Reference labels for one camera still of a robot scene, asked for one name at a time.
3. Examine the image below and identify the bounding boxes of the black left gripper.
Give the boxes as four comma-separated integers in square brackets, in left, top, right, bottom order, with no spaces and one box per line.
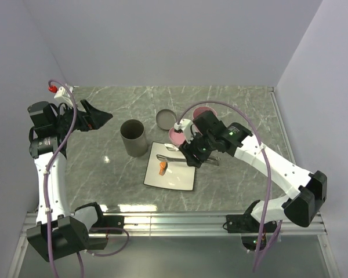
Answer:
[53,99,112,136]

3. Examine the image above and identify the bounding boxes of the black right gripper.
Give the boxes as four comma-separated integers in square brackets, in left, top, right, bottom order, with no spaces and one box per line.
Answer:
[179,129,216,169]

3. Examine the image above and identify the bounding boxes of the steel tongs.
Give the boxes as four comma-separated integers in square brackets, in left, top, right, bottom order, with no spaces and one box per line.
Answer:
[156,143,220,166]

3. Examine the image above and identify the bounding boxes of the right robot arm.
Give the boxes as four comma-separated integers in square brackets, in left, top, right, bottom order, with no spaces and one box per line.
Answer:
[174,111,327,232]

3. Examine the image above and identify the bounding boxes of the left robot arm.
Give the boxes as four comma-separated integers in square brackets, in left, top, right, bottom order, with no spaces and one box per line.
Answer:
[27,100,113,261]

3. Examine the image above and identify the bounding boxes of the white square plate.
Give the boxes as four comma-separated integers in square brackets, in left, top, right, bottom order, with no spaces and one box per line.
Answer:
[143,142,195,191]

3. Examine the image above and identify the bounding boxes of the pink cylindrical container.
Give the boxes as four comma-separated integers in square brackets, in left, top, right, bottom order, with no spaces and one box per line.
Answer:
[193,106,217,119]

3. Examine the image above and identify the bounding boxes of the grey cylindrical container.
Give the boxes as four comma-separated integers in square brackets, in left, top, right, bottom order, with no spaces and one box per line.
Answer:
[120,119,148,158]

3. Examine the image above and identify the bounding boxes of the grey round lid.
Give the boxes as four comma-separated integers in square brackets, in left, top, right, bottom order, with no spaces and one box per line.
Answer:
[155,109,177,130]

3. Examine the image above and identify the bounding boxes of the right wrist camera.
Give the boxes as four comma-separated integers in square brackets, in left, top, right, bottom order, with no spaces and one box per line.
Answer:
[174,119,197,144]

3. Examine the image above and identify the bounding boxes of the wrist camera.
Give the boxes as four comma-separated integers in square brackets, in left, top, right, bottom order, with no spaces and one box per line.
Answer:
[48,85,74,105]
[174,119,197,144]

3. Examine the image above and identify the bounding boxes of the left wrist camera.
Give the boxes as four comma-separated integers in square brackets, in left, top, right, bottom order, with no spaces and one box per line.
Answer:
[48,85,74,105]

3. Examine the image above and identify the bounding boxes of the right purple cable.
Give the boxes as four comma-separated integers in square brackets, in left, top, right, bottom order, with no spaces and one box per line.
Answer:
[176,100,284,273]

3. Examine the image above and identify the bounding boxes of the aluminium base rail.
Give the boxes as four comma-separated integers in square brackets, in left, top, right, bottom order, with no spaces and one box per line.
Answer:
[20,211,327,237]

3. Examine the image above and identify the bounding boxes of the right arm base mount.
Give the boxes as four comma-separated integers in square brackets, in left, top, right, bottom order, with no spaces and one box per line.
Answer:
[222,214,260,233]

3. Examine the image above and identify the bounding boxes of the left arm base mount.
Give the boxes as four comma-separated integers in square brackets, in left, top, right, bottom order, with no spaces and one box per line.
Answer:
[89,214,125,234]

